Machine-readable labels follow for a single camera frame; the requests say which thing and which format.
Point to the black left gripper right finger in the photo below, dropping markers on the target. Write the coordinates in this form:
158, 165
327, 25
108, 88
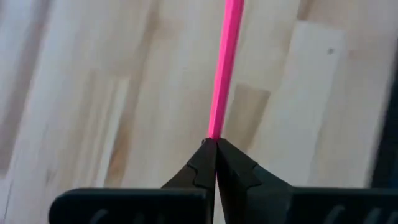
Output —
242, 193

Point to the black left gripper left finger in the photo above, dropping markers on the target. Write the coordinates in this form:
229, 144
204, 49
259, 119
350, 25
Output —
202, 174

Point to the pink pen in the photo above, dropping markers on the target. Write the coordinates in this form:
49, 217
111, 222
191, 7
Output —
225, 62

